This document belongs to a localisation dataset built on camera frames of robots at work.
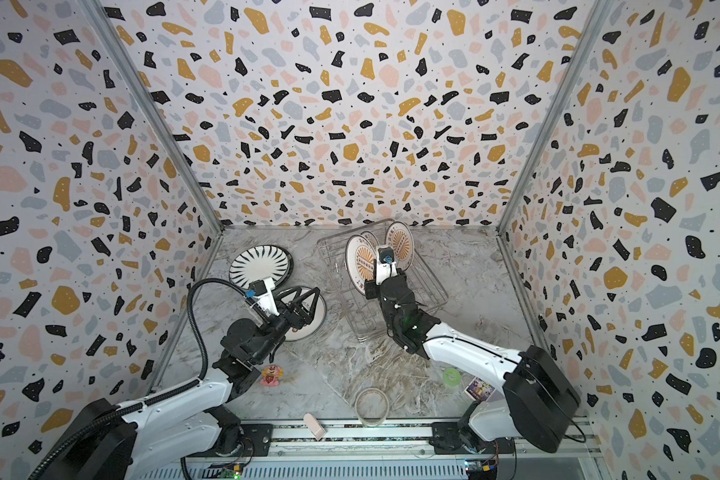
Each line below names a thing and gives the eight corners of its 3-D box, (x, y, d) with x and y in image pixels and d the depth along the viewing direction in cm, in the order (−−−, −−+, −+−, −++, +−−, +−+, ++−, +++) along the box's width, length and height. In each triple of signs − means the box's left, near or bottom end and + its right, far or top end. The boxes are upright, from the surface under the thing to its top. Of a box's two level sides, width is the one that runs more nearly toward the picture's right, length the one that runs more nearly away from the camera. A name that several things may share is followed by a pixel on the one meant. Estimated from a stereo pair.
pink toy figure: (262, 385, 84) (258, 381, 81) (270, 367, 88) (266, 362, 85) (277, 389, 84) (273, 384, 81) (284, 370, 87) (281, 366, 84)
